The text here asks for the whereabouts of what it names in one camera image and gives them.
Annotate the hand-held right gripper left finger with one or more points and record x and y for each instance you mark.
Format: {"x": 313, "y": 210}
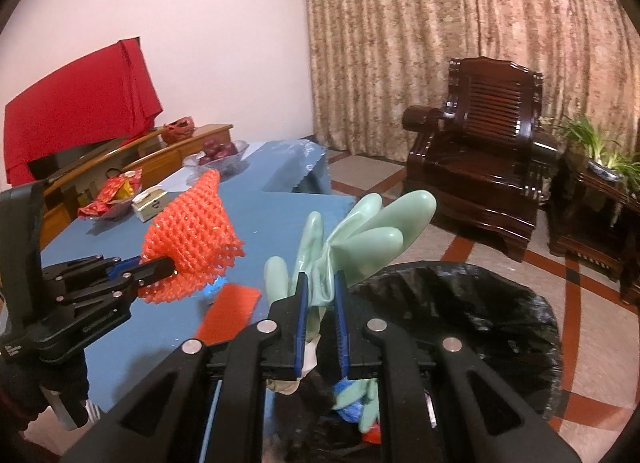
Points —
{"x": 301, "y": 328}

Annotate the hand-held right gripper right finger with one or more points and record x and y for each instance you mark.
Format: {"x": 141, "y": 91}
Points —
{"x": 341, "y": 328}

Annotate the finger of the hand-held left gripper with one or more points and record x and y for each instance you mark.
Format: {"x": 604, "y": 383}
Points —
{"x": 90, "y": 270}
{"x": 155, "y": 273}

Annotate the large orange foam net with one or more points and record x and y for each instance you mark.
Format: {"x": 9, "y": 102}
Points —
{"x": 195, "y": 228}

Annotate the green rubber glove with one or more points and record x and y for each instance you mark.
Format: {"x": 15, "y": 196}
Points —
{"x": 370, "y": 238}
{"x": 370, "y": 413}

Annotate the black bagged trash bin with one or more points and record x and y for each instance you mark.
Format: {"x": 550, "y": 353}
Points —
{"x": 475, "y": 303}

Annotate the person's left hand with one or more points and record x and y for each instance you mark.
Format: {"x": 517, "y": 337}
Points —
{"x": 50, "y": 383}

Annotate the glass snack dish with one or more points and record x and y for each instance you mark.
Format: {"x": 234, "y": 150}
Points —
{"x": 117, "y": 213}

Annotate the cream tissue box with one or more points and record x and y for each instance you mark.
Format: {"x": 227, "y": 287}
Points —
{"x": 150, "y": 205}

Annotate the narrow orange foam net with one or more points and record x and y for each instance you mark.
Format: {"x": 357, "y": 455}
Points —
{"x": 230, "y": 308}

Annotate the pile of red snack packets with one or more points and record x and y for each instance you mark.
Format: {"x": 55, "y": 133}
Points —
{"x": 112, "y": 190}

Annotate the black television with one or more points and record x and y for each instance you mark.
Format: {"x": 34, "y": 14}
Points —
{"x": 65, "y": 160}

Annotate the wooden cabinet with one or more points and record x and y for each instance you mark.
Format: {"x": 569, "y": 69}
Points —
{"x": 165, "y": 158}

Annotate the blue tablecloth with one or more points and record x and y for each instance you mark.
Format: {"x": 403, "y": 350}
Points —
{"x": 280, "y": 213}

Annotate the glass fruit bowl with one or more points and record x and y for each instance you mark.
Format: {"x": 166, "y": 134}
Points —
{"x": 222, "y": 165}

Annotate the red apple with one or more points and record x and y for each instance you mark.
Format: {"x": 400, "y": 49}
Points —
{"x": 212, "y": 147}
{"x": 229, "y": 149}

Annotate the red cloth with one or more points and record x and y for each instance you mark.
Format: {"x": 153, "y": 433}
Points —
{"x": 85, "y": 93}

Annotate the dark wooden armchair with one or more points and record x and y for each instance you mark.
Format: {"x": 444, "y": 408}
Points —
{"x": 480, "y": 168}

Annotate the dark wooden side table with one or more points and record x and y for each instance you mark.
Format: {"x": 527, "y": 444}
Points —
{"x": 585, "y": 218}

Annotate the potted green plant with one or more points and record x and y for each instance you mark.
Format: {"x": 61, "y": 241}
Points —
{"x": 607, "y": 163}

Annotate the beige patterned curtain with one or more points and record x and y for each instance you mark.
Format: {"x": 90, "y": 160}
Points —
{"x": 425, "y": 18}

